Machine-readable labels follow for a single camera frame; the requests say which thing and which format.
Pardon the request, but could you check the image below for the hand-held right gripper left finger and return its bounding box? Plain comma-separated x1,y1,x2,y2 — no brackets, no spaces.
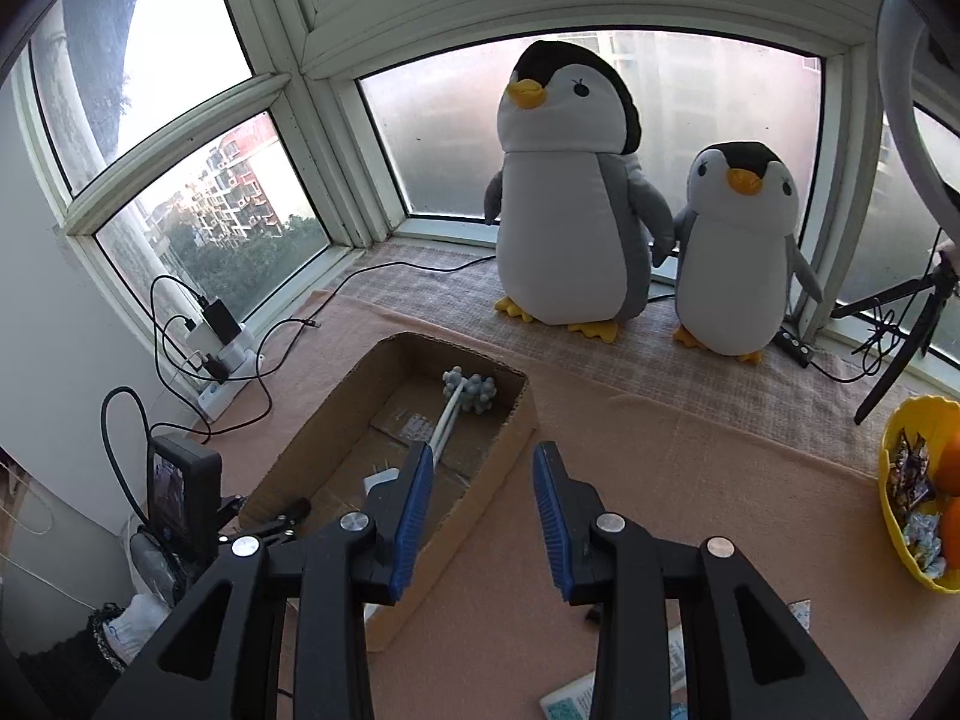
94,441,436,720

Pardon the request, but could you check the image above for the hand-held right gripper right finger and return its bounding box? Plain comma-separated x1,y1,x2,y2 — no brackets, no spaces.
531,441,863,720

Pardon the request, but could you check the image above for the brown cardboard box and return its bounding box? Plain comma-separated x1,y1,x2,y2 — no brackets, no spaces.
238,331,539,653

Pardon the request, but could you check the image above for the white massager with grey balls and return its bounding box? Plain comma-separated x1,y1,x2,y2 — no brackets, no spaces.
427,366,500,458

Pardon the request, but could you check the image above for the white bottle with blue cap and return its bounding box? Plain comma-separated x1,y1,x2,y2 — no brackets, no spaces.
540,622,687,720

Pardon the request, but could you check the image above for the checked cloth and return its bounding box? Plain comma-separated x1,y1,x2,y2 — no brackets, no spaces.
352,240,960,477

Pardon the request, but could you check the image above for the white power strip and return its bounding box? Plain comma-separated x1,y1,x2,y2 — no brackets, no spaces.
196,322,268,422

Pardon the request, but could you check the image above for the large penguin plush toy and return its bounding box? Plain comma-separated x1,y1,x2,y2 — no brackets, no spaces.
482,39,676,346

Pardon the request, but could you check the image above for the black inline remote control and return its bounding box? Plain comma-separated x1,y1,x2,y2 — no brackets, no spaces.
776,330,815,368

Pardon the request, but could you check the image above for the small penguin plush toy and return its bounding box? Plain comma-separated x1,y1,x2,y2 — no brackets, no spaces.
670,141,824,365

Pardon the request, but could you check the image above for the pile of brown wrapped chocolates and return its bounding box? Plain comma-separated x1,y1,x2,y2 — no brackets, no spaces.
885,435,935,522

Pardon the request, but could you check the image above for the pile of blue white candies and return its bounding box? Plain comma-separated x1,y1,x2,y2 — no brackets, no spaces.
900,511,947,580

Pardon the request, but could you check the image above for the black tripod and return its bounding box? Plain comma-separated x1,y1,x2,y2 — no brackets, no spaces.
831,240,960,427

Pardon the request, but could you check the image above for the yellow leaf-shaped bowl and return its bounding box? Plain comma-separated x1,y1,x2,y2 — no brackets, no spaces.
877,395,960,595

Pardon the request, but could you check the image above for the black USB cable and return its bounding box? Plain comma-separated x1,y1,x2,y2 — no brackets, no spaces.
202,317,322,440

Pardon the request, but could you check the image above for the black camera on clamp mount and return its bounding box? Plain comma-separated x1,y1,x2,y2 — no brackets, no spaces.
146,435,312,567

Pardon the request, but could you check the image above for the black ring light cable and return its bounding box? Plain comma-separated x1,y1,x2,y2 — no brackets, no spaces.
304,256,901,383

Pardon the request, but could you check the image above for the black camera cable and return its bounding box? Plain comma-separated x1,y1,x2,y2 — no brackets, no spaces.
101,388,151,526

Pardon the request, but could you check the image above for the black charging cable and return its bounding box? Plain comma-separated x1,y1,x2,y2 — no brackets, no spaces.
150,274,207,391

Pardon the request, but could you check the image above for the white window frame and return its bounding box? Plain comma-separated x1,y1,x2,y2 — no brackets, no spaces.
15,0,960,361

